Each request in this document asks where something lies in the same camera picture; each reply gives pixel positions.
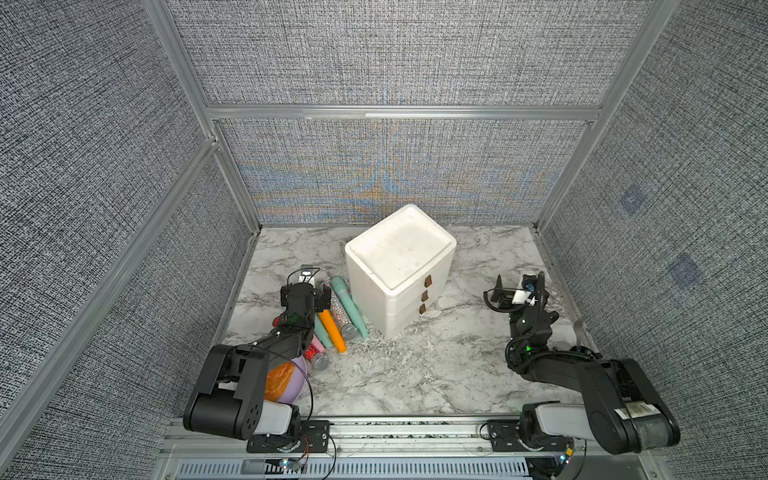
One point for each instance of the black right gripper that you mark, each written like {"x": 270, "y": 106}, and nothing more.
{"x": 522, "y": 309}

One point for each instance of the white top drawer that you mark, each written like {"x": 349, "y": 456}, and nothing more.
{"x": 442, "y": 262}

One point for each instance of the white bottom drawer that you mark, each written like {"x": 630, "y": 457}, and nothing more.
{"x": 395, "y": 323}

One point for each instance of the mint green microphone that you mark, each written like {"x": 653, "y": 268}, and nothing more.
{"x": 342, "y": 292}
{"x": 322, "y": 334}

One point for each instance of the orange microphone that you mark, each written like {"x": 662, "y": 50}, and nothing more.
{"x": 333, "y": 331}

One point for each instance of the pink microphone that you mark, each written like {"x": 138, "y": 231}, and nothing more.
{"x": 317, "y": 344}

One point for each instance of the glittery red microphone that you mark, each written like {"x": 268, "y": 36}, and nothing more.
{"x": 319, "y": 360}

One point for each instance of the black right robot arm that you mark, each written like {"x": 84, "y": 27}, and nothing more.
{"x": 620, "y": 409}

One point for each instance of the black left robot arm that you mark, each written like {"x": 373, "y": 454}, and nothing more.
{"x": 228, "y": 398}

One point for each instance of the white drawer cabinet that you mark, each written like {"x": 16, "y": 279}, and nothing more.
{"x": 385, "y": 255}

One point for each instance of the purple plate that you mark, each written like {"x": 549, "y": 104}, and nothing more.
{"x": 297, "y": 370}

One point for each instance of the orange pastry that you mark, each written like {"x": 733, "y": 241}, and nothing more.
{"x": 276, "y": 383}

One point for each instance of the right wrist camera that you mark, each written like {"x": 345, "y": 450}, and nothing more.
{"x": 526, "y": 293}

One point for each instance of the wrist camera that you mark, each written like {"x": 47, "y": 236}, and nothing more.
{"x": 526, "y": 293}
{"x": 308, "y": 274}

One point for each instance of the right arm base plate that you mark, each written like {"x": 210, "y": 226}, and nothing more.
{"x": 511, "y": 435}

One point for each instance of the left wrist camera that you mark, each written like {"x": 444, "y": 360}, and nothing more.
{"x": 308, "y": 274}

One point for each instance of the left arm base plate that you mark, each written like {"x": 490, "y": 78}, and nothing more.
{"x": 302, "y": 437}

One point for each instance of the aluminium front rail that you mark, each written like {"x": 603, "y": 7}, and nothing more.
{"x": 376, "y": 447}

